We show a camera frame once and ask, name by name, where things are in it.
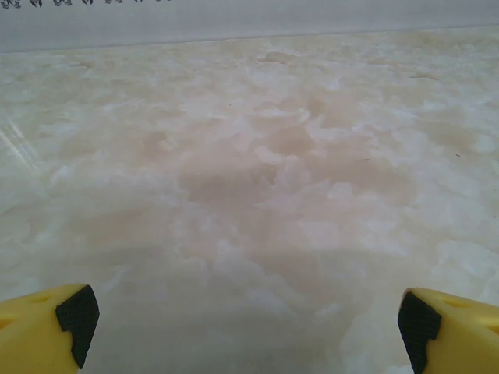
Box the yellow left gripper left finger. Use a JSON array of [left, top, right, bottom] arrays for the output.
[[0, 283, 101, 374]]

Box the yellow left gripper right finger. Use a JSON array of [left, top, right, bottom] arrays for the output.
[[397, 287, 499, 374]]

